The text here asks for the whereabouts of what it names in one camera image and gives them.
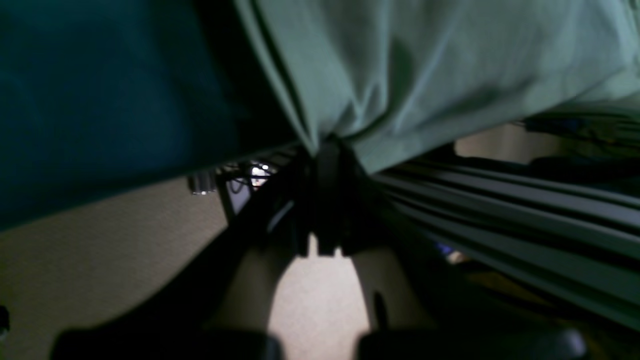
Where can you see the light green T-shirt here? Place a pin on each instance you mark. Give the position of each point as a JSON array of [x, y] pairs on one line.
[[396, 78]]

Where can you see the blue table cloth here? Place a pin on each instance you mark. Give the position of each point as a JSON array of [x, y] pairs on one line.
[[98, 97]]

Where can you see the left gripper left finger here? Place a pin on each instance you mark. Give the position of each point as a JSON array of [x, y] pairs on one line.
[[228, 289]]

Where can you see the black aluminium frame rail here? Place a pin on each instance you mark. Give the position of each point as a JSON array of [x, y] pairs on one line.
[[569, 241]]

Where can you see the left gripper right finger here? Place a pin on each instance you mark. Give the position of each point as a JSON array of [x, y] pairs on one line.
[[413, 297]]

